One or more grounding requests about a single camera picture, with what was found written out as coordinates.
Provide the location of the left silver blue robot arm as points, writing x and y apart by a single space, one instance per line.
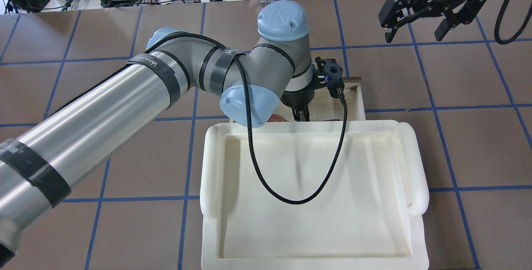
40 168

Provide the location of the brown wooden drawer cabinet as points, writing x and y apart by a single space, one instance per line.
324 108

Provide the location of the grey orange scissors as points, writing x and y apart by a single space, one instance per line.
277 118

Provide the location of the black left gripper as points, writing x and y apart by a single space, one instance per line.
296 101

